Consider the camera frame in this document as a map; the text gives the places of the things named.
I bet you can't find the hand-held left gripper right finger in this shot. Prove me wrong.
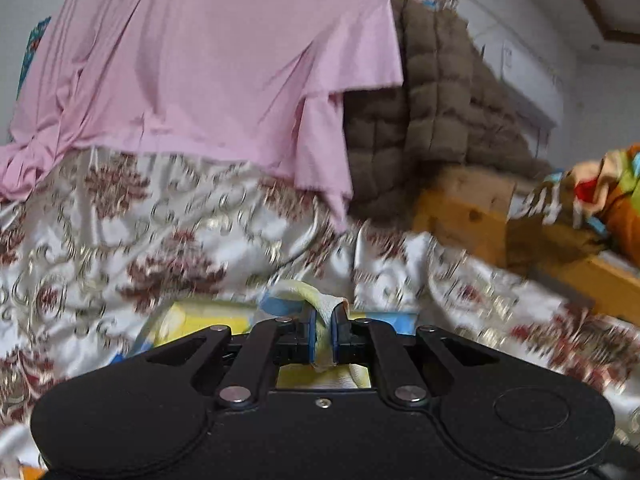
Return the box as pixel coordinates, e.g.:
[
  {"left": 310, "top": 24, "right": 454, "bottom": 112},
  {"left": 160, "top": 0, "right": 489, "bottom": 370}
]
[{"left": 331, "top": 304, "right": 501, "bottom": 408}]

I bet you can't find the wooden bed frame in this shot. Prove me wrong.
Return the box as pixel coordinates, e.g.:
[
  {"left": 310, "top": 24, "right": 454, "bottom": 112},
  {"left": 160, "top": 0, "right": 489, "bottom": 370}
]
[{"left": 412, "top": 165, "right": 640, "bottom": 326}]

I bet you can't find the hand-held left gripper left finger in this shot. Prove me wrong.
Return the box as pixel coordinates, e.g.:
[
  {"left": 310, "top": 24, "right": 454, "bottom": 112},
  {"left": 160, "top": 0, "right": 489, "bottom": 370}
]
[{"left": 142, "top": 307, "right": 322, "bottom": 408}]

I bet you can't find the colourful clothes pile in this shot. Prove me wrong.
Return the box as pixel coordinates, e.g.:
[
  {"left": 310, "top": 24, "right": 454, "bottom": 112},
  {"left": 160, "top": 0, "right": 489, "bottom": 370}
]
[{"left": 545, "top": 142, "right": 640, "bottom": 256}]

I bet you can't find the blue patterned wall poster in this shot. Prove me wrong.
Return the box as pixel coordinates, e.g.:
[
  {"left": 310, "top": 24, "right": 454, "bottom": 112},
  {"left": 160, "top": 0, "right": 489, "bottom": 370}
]
[{"left": 17, "top": 17, "right": 51, "bottom": 98}]

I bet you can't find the brown quilted jacket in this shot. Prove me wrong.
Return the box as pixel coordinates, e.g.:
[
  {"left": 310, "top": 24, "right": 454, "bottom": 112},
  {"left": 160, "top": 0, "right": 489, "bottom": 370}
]
[{"left": 342, "top": 0, "right": 551, "bottom": 221}]

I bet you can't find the striped towel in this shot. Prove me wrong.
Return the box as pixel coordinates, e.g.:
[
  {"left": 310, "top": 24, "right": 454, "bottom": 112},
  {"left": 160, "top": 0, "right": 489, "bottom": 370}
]
[{"left": 257, "top": 281, "right": 373, "bottom": 392}]

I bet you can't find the floral satin bedspread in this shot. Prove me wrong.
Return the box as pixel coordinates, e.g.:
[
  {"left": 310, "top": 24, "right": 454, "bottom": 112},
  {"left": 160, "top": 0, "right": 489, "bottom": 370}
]
[{"left": 0, "top": 145, "right": 640, "bottom": 466}]

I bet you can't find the pink hanging sheet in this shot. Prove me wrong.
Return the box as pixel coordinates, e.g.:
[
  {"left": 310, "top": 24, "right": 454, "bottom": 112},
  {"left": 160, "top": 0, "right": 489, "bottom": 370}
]
[{"left": 0, "top": 0, "right": 406, "bottom": 233}]

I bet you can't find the wooden ceiling frame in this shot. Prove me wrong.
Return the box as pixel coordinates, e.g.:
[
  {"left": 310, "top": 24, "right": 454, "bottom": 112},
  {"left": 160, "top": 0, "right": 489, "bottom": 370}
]
[{"left": 565, "top": 0, "right": 640, "bottom": 43}]

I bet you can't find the white air conditioner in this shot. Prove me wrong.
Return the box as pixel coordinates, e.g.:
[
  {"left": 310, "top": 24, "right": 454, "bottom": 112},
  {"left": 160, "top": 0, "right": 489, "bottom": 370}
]
[{"left": 472, "top": 7, "right": 566, "bottom": 131}]

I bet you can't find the olive printed cloth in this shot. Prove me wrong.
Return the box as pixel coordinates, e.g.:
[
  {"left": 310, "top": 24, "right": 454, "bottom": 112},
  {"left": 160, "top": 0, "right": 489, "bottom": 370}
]
[{"left": 507, "top": 175, "right": 581, "bottom": 226}]

